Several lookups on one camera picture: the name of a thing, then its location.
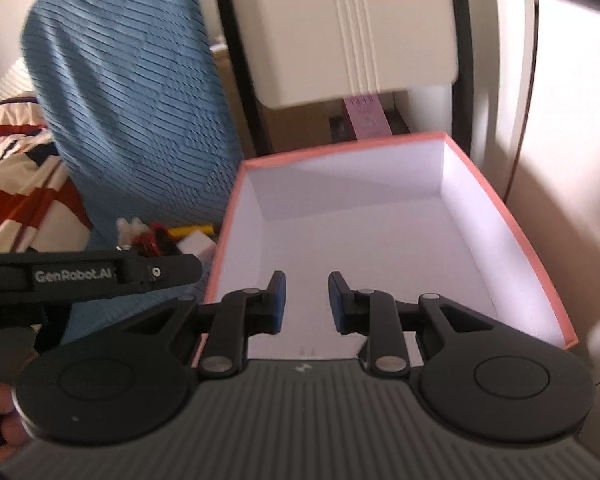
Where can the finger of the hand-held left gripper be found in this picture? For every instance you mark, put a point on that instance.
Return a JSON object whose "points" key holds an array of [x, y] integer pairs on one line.
{"points": [[170, 270]]}

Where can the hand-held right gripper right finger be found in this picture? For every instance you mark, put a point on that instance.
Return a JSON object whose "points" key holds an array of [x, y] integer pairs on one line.
{"points": [[336, 302]]}

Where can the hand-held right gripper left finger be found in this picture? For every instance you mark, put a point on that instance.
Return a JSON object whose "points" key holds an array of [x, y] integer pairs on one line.
{"points": [[279, 302]]}

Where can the black red flexible mini tripod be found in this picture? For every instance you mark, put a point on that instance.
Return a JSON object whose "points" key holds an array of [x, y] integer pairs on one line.
{"points": [[152, 242]]}

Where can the pink cardboard box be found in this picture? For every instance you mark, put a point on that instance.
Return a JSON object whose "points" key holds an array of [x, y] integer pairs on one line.
{"points": [[360, 240]]}

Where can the person's left hand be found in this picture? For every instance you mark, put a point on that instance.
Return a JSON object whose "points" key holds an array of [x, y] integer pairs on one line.
{"points": [[2, 395]]}

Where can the small white box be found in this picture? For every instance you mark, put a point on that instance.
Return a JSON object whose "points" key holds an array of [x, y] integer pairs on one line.
{"points": [[197, 247]]}

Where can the small white plastic object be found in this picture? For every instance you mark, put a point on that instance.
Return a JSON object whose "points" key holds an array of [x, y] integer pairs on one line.
{"points": [[129, 230]]}

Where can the red white striped blanket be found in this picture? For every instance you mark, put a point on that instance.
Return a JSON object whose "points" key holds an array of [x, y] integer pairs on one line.
{"points": [[20, 180]]}

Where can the blue textured cloth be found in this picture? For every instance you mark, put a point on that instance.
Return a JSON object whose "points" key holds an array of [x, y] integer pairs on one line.
{"points": [[130, 110]]}

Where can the pink paper tag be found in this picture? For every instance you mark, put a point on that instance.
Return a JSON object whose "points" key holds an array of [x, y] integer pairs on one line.
{"points": [[367, 116]]}

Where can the white chair with black frame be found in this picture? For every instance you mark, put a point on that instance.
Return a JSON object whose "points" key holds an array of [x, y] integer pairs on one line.
{"points": [[340, 25]]}

